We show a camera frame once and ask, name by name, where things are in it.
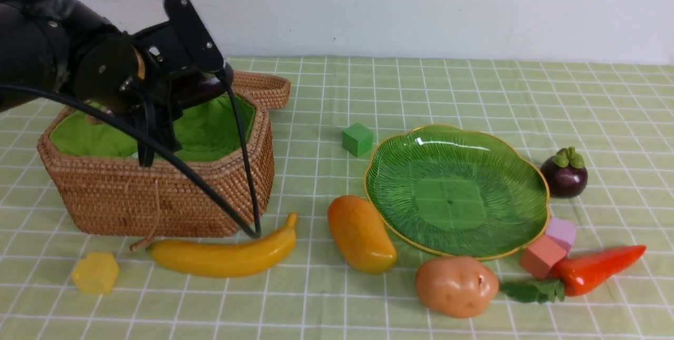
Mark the salmon pink foam cube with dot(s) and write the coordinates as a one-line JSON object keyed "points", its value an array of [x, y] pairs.
{"points": [[541, 256]]}

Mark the orange toy carrot green leaves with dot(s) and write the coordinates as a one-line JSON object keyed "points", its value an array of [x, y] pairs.
{"points": [[574, 276]]}

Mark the orange toy mango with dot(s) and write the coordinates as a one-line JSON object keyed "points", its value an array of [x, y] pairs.
{"points": [[360, 235]]}

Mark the woven wicker basket lid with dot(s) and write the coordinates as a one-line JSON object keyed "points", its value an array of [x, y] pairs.
{"points": [[270, 91]]}

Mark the green leaf-shaped glass plate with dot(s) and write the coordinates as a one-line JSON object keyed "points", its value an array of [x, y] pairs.
{"points": [[451, 192]]}

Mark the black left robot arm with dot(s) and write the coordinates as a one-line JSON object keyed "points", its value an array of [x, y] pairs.
{"points": [[63, 51]]}

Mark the wrist camera left black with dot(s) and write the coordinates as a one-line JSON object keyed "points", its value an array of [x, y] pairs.
{"points": [[194, 36]]}

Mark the purple toy eggplant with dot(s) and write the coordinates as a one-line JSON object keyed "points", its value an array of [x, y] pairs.
{"points": [[198, 88]]}

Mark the yellow foam block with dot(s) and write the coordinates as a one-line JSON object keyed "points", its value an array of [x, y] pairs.
{"points": [[96, 274]]}

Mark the yellow toy banana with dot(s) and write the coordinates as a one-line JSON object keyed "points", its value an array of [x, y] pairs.
{"points": [[226, 260]]}

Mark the woven wicker basket green lining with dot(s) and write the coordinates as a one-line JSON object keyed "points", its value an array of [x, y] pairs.
{"points": [[106, 192]]}

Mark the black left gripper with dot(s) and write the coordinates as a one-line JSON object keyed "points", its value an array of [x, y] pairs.
{"points": [[151, 108]]}

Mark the green checkered tablecloth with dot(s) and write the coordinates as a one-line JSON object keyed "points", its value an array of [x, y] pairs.
{"points": [[619, 116]]}

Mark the light purple foam cube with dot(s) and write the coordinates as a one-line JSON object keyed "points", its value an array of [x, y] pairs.
{"points": [[562, 232]]}

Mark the green foam cube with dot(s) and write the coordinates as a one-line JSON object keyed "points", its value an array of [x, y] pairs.
{"points": [[357, 139]]}

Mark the brown toy potato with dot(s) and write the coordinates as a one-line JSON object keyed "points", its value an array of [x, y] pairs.
{"points": [[457, 286]]}

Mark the dark purple toy mangosteen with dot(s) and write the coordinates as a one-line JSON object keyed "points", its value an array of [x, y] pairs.
{"points": [[565, 173]]}

